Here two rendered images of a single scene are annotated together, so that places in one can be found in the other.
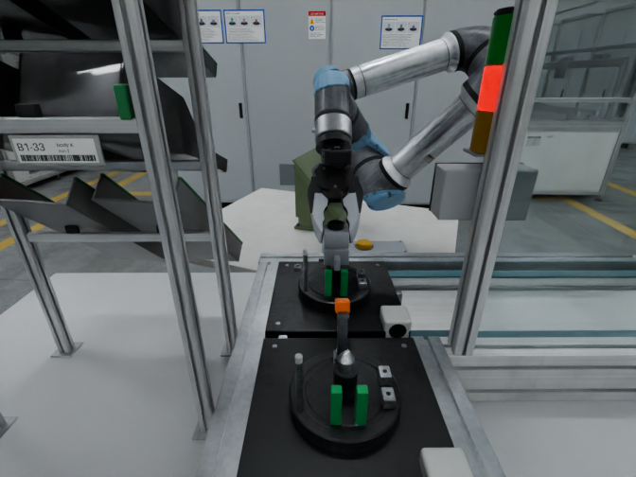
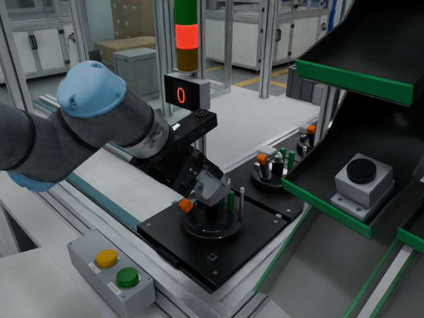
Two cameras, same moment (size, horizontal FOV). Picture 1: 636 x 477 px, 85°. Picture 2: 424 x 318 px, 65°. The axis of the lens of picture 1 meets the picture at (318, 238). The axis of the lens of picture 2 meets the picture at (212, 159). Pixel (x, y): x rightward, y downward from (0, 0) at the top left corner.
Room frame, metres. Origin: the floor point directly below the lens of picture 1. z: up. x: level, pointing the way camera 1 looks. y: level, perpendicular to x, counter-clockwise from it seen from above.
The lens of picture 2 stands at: (1.00, 0.36, 1.45)
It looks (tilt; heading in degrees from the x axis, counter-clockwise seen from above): 29 degrees down; 223
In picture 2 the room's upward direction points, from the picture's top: straight up
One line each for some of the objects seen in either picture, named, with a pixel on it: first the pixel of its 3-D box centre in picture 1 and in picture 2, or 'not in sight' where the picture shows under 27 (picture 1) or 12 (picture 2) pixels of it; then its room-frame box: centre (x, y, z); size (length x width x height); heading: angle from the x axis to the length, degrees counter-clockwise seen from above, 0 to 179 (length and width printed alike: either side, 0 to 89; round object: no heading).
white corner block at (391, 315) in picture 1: (395, 322); not in sight; (0.48, -0.13, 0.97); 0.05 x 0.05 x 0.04; 0
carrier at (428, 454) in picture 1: (345, 377); (277, 164); (0.32, -0.03, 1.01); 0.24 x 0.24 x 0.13; 0
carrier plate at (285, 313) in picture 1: (334, 294); (212, 226); (0.58, -0.03, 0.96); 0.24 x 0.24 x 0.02; 0
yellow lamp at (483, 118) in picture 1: (494, 131); (187, 58); (0.46, -0.22, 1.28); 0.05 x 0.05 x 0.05
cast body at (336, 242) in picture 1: (336, 242); (216, 180); (0.56, -0.03, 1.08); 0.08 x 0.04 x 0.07; 1
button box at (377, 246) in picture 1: (362, 256); (109, 270); (0.79, -0.12, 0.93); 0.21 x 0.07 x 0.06; 90
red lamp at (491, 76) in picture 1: (503, 88); (187, 35); (0.46, -0.22, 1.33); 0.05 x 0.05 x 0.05
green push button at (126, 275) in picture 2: not in sight; (127, 278); (0.79, -0.05, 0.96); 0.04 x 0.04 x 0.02
